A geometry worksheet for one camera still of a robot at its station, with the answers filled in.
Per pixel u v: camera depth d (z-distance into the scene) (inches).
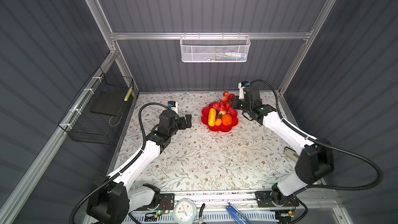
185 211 27.1
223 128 38.7
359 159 15.3
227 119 38.4
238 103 29.7
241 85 30.0
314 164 17.1
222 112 40.4
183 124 28.5
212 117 38.0
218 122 38.7
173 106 27.8
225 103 34.8
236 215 27.1
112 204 15.3
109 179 16.1
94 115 28.3
